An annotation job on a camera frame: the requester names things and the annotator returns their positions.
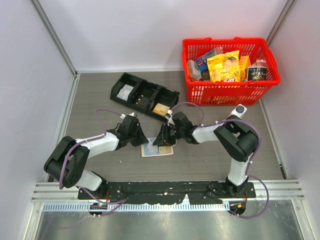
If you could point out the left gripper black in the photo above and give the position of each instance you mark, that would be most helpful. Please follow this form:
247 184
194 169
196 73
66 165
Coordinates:
142 139

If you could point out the black three-compartment tray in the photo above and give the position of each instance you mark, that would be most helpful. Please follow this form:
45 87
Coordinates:
145 95

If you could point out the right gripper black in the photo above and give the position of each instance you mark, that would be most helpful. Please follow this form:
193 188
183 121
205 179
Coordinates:
163 138

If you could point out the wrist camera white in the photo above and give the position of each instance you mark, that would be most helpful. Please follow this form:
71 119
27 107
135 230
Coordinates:
133 114
169 117

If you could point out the brown chocolate box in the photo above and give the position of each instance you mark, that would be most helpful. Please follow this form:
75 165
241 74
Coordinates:
205 76

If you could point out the white cards in tray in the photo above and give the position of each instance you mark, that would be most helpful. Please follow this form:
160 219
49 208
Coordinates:
125 92

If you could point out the gold card in tray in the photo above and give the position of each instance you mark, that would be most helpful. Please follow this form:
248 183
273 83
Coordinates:
161 109

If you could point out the orange snack box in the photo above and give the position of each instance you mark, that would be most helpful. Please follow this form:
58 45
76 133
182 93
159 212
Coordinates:
244 64

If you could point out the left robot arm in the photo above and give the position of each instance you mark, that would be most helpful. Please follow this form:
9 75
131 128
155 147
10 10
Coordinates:
67 162

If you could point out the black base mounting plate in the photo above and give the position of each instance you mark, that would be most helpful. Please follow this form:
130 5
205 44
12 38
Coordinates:
168 192

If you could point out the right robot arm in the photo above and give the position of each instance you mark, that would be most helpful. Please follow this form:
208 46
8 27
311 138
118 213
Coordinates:
240 140

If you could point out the red plastic shopping basket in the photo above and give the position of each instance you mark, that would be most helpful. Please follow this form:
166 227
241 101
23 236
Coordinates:
208 93

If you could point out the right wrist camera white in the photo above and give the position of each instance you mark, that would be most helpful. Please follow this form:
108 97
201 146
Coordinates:
169 117

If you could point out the grey wrapped package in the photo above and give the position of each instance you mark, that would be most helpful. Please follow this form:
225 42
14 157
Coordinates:
194 71

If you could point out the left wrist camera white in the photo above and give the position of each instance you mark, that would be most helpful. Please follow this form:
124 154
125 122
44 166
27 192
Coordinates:
133 114

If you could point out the black round can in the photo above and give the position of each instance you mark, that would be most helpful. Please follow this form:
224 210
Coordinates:
256 73

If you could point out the blue snack box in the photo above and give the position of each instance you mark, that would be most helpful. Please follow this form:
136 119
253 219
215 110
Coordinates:
201 63

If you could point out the green sponge pack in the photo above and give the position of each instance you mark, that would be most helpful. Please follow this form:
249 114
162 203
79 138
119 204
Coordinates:
211 53

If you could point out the yellow chips bag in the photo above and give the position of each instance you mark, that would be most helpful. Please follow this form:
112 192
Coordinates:
224 68

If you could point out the beige leather card holder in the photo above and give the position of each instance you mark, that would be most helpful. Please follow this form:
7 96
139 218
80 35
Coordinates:
150 150

